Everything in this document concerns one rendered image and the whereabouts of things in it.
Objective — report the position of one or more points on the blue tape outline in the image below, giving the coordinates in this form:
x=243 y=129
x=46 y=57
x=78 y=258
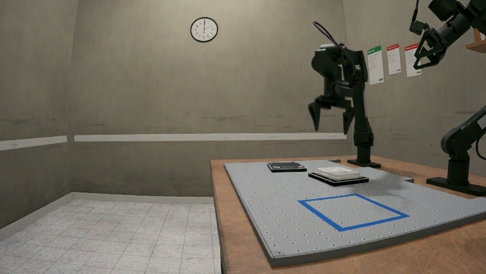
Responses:
x=339 y=228

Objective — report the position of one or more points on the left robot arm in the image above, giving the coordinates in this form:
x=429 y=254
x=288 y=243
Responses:
x=458 y=140

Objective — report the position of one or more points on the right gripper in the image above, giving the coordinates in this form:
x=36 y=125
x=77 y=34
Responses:
x=331 y=98

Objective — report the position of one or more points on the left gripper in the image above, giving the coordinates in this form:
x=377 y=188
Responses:
x=438 y=41

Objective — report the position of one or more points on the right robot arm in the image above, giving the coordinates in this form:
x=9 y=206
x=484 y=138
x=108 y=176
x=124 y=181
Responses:
x=326 y=62

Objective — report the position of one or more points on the white well plate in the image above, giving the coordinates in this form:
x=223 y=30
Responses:
x=338 y=173

